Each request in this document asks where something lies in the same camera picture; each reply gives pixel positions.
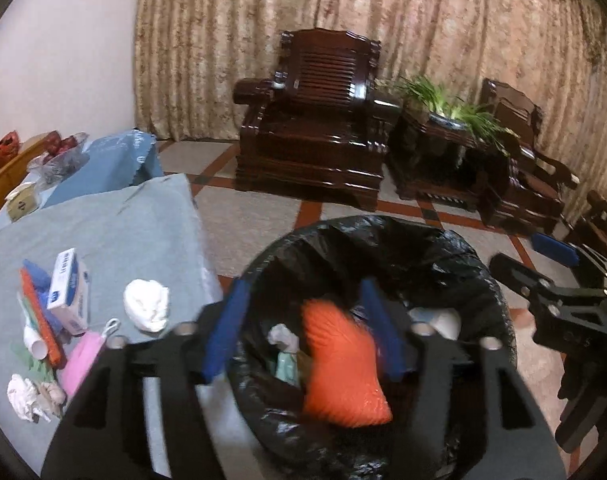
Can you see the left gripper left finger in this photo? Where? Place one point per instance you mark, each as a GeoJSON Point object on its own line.
{"type": "Point", "coordinates": [138, 405]}

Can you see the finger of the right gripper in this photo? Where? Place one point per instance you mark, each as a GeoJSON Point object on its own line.
{"type": "Point", "coordinates": [519, 278]}
{"type": "Point", "coordinates": [548, 246]}

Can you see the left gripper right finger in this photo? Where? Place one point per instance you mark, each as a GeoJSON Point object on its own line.
{"type": "Point", "coordinates": [469, 391]}

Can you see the pink mesh sponge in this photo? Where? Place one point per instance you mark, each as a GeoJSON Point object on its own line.
{"type": "Point", "coordinates": [83, 356]}

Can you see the small white tissue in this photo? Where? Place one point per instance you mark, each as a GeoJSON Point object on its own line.
{"type": "Point", "coordinates": [32, 401]}

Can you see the white blue toothpaste tube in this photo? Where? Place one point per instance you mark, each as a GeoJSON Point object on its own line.
{"type": "Point", "coordinates": [32, 339]}

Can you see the large orange foam net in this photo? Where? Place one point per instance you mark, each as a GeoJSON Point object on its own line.
{"type": "Point", "coordinates": [343, 387]}

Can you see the white tissue ball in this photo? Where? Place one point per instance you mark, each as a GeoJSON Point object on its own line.
{"type": "Point", "coordinates": [147, 305]}

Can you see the white blue medicine box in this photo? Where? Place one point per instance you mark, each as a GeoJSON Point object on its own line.
{"type": "Point", "coordinates": [69, 291]}

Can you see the narrow orange foam net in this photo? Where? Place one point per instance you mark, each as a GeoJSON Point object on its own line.
{"type": "Point", "coordinates": [54, 353]}

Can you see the blue plastic glove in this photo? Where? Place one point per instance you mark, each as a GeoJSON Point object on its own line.
{"type": "Point", "coordinates": [41, 282]}

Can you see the green rubber glove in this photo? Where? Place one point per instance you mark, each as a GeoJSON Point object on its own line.
{"type": "Point", "coordinates": [287, 344]}
{"type": "Point", "coordinates": [37, 370]}

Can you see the white paper cup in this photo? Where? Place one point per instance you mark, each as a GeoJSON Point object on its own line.
{"type": "Point", "coordinates": [446, 322]}

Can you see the black lined trash bin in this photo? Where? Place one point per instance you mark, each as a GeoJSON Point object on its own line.
{"type": "Point", "coordinates": [376, 270]}

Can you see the dark wooden armchair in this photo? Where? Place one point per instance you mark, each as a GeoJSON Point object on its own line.
{"type": "Point", "coordinates": [319, 122]}
{"type": "Point", "coordinates": [524, 192]}

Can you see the dark wooden side table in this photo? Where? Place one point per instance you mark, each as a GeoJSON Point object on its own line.
{"type": "Point", "coordinates": [431, 161]}

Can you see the grey table cloth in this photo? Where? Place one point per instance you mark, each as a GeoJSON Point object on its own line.
{"type": "Point", "coordinates": [151, 231]}

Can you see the green potted plant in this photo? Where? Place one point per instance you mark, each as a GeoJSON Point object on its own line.
{"type": "Point", "coordinates": [430, 104]}

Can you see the yellow tissue box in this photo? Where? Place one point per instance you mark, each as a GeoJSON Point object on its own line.
{"type": "Point", "coordinates": [23, 200]}

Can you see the glass fruit bowl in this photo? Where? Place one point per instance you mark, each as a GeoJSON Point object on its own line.
{"type": "Point", "coordinates": [62, 166]}

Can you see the wooden tv cabinet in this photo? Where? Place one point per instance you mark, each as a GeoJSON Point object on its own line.
{"type": "Point", "coordinates": [16, 170]}

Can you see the blue coffee table cloth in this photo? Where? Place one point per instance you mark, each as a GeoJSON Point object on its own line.
{"type": "Point", "coordinates": [116, 162]}

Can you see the red apples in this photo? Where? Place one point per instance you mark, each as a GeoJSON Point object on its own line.
{"type": "Point", "coordinates": [55, 144]}

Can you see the red orange plastic bag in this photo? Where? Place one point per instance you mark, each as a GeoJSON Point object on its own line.
{"type": "Point", "coordinates": [9, 148]}

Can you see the beige patterned curtain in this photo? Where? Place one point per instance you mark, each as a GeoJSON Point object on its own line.
{"type": "Point", "coordinates": [189, 54]}

